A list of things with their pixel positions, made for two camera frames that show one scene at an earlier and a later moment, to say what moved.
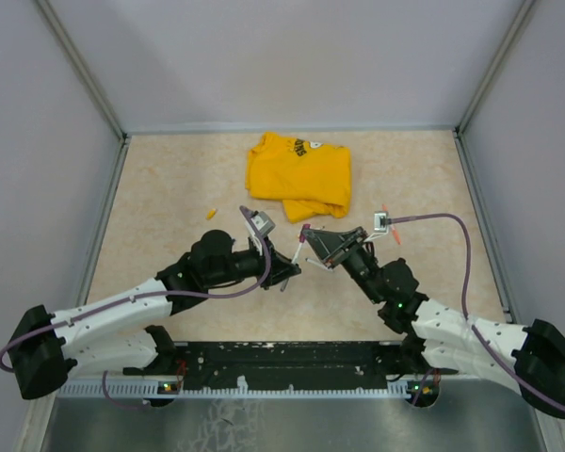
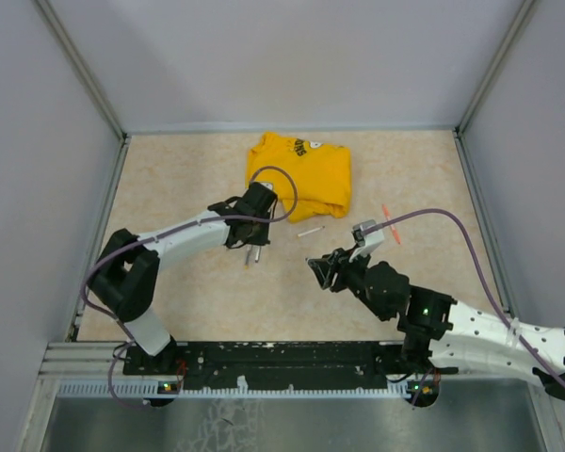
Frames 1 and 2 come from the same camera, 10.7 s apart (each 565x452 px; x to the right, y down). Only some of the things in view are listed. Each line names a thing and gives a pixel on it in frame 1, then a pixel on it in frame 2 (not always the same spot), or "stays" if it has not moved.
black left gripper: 282,269 to 259,239
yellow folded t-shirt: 311,179 stays
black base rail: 282,361 stays
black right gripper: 331,245 to 337,263
